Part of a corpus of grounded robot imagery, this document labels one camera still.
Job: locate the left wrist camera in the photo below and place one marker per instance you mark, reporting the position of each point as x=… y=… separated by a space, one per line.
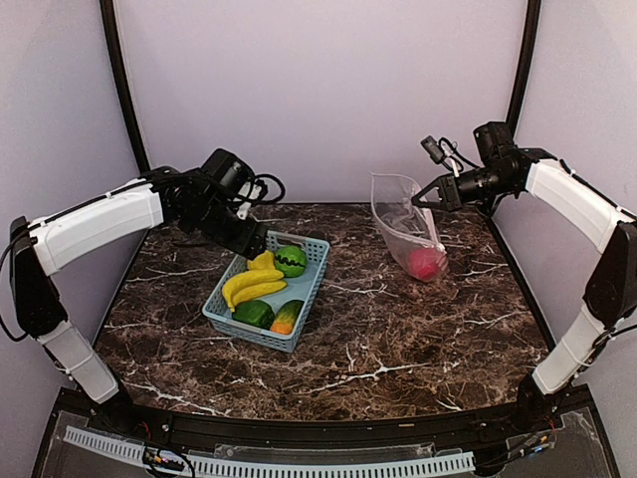
x=227 y=171

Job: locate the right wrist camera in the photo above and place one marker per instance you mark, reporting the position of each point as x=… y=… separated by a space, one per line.
x=489 y=137

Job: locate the green orange toy mango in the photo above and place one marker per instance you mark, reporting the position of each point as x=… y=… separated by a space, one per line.
x=286 y=317

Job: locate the black frame post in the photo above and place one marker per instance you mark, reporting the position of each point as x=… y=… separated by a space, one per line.
x=523 y=69
x=122 y=87

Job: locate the green toy bell pepper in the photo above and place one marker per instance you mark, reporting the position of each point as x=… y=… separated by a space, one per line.
x=256 y=313

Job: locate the light blue plastic basket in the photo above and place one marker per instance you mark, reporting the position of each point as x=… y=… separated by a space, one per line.
x=304 y=288

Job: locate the yellow toy banana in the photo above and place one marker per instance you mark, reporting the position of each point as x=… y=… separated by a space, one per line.
x=255 y=292
x=247 y=279

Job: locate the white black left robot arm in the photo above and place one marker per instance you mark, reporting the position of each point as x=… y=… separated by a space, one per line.
x=213 y=200

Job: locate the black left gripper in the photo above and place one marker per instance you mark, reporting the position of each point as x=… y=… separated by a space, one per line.
x=250 y=243

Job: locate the green toy watermelon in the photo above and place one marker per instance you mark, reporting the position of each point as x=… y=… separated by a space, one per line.
x=291 y=261

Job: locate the red toy apple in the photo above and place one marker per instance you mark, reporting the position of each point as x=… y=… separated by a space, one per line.
x=426 y=264

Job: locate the yellow toy lemon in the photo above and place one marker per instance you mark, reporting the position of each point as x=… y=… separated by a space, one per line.
x=264 y=261

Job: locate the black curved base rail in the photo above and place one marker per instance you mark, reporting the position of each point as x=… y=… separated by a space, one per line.
x=574 y=427

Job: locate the black right frame post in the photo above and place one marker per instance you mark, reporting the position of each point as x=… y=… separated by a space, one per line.
x=523 y=69

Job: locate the black left frame post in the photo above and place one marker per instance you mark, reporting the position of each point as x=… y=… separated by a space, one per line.
x=122 y=87

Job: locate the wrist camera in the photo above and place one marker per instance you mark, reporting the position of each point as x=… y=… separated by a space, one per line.
x=489 y=137
x=227 y=171

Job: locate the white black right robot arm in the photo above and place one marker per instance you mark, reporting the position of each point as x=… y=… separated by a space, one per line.
x=610 y=293

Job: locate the clear zip top bag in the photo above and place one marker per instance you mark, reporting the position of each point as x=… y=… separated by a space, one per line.
x=403 y=227

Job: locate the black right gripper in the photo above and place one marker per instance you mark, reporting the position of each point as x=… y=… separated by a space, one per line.
x=451 y=194

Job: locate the white slotted cable duct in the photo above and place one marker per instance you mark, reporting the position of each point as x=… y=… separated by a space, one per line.
x=244 y=461

